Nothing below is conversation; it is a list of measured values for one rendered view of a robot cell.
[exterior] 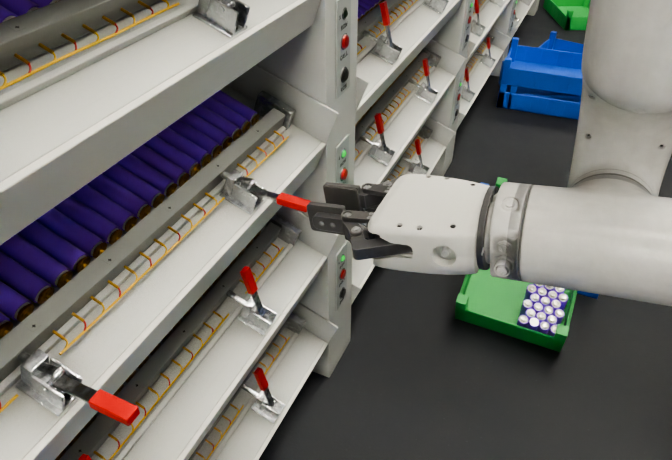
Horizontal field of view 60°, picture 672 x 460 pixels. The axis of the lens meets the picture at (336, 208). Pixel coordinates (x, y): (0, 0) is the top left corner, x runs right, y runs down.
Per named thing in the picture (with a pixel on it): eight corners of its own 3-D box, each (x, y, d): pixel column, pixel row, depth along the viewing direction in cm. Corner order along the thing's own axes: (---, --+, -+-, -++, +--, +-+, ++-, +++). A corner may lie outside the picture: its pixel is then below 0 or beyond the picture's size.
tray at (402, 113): (447, 91, 140) (475, 42, 131) (344, 238, 96) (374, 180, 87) (375, 49, 142) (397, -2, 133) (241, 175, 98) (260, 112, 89)
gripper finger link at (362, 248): (372, 276, 50) (340, 246, 54) (444, 239, 52) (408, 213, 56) (371, 265, 49) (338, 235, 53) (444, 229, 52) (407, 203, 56)
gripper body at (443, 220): (489, 299, 49) (368, 277, 54) (513, 230, 57) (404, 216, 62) (488, 228, 45) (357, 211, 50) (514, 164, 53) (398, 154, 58)
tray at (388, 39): (457, 10, 128) (488, -50, 119) (345, 135, 84) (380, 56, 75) (378, -34, 130) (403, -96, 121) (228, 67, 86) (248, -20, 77)
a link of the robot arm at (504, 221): (515, 304, 49) (480, 298, 50) (534, 242, 56) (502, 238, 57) (517, 224, 45) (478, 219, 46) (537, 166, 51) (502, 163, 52)
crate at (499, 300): (560, 352, 108) (568, 337, 101) (454, 318, 115) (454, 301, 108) (591, 221, 122) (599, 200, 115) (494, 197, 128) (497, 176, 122)
